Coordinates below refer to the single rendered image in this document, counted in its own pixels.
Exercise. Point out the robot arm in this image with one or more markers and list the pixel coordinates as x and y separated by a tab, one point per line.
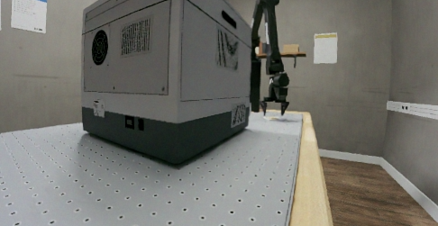
280	80

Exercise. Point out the grey boxy benchtop instrument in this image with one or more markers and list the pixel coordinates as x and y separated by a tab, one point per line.
169	78

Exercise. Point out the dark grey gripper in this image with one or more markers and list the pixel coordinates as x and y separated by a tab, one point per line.
269	99

